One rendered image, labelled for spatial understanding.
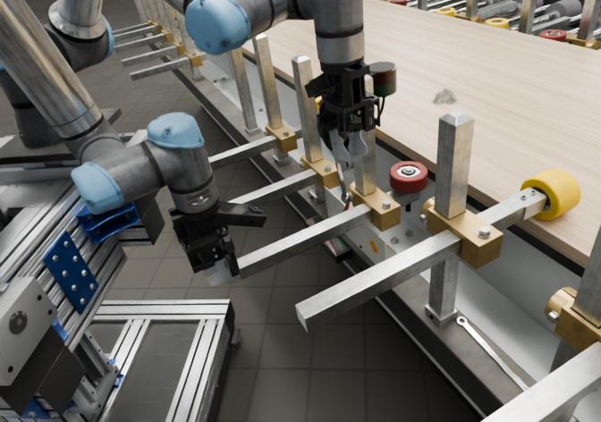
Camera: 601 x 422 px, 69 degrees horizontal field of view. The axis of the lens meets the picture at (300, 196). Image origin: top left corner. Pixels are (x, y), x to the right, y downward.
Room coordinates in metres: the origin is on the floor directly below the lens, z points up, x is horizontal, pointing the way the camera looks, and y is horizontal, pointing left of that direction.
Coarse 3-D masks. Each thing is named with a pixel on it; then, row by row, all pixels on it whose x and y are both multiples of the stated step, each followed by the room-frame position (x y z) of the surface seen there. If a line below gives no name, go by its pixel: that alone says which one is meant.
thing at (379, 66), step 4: (372, 64) 0.82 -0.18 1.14; (376, 64) 0.82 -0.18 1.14; (380, 64) 0.81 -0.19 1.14; (384, 64) 0.81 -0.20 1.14; (388, 64) 0.81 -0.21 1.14; (392, 64) 0.80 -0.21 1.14; (372, 68) 0.80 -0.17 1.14; (376, 68) 0.80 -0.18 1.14; (380, 68) 0.80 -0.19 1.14; (384, 68) 0.79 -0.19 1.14; (388, 68) 0.79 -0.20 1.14; (392, 68) 0.79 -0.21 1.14; (384, 84) 0.78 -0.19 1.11; (384, 100) 0.80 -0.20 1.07; (384, 104) 0.80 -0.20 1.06; (380, 112) 0.80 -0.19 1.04
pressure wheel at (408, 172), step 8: (392, 168) 0.80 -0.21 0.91; (400, 168) 0.80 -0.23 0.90; (408, 168) 0.78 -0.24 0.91; (416, 168) 0.79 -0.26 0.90; (424, 168) 0.78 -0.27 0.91; (392, 176) 0.77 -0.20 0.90; (400, 176) 0.76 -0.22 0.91; (408, 176) 0.76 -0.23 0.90; (416, 176) 0.75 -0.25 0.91; (424, 176) 0.75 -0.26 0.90; (392, 184) 0.77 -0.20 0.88; (400, 184) 0.75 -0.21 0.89; (408, 184) 0.74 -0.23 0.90; (416, 184) 0.74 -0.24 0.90; (424, 184) 0.75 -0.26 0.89; (408, 192) 0.74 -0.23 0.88; (416, 192) 0.74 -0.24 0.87; (408, 208) 0.77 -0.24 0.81
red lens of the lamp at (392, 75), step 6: (396, 66) 0.79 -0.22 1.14; (372, 72) 0.78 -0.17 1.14; (378, 72) 0.78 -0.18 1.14; (384, 72) 0.77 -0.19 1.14; (390, 72) 0.78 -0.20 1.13; (396, 72) 0.79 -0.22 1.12; (378, 78) 0.78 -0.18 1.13; (384, 78) 0.77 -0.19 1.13; (390, 78) 0.78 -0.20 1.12; (396, 78) 0.79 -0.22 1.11; (378, 84) 0.78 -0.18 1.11
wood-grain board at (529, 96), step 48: (288, 48) 1.78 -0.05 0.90; (384, 48) 1.59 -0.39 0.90; (432, 48) 1.51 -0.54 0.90; (480, 48) 1.43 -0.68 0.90; (528, 48) 1.36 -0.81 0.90; (576, 48) 1.30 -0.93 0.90; (432, 96) 1.13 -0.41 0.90; (480, 96) 1.09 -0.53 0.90; (528, 96) 1.04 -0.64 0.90; (576, 96) 1.00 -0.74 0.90; (432, 144) 0.88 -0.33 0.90; (480, 144) 0.85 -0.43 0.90; (528, 144) 0.81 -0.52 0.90; (576, 144) 0.78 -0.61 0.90; (480, 192) 0.68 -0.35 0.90; (576, 240) 0.51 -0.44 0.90
